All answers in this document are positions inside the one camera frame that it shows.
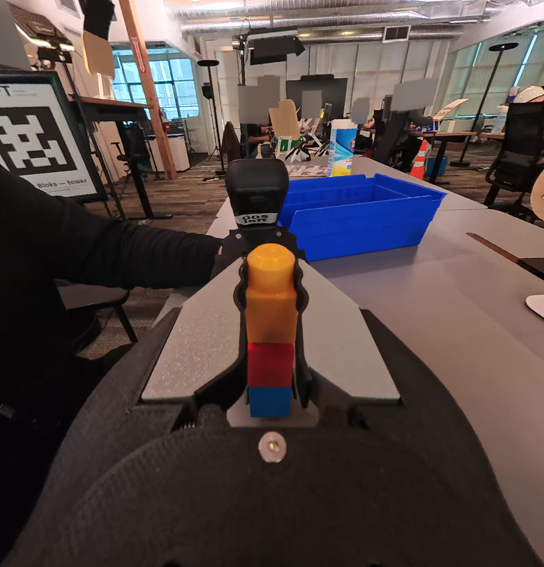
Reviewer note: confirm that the orange traffic cone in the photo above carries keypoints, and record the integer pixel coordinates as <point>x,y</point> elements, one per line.
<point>419,160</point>

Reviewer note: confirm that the blue plastic bin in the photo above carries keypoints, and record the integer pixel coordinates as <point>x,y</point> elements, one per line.
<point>361,216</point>

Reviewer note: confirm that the large black display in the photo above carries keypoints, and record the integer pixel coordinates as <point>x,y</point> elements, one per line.
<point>316,97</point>

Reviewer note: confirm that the yellow mega block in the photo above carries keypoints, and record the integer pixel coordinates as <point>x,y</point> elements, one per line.
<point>272,291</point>

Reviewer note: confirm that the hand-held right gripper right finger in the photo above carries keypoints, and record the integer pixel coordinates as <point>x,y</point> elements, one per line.
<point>347,353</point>

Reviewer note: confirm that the person's left forearm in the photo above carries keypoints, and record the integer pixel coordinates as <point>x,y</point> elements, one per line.
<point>104,239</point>

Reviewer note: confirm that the red mega block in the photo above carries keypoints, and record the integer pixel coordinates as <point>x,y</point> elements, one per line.
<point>272,363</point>

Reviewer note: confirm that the blue white wipes canister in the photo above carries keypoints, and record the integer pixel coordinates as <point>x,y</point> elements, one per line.
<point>343,148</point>

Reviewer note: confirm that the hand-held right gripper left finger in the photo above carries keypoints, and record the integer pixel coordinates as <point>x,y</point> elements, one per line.
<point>192,353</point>

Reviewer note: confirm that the framed marker sign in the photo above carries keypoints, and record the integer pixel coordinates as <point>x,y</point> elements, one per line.
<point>33,136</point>

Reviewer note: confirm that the blue mega block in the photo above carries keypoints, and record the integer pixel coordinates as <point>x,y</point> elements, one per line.
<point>272,403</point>

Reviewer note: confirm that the printed paper sheet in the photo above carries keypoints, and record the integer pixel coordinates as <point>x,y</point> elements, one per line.
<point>310,169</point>

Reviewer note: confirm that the black standing desk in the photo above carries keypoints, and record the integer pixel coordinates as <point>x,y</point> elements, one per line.
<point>122,109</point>

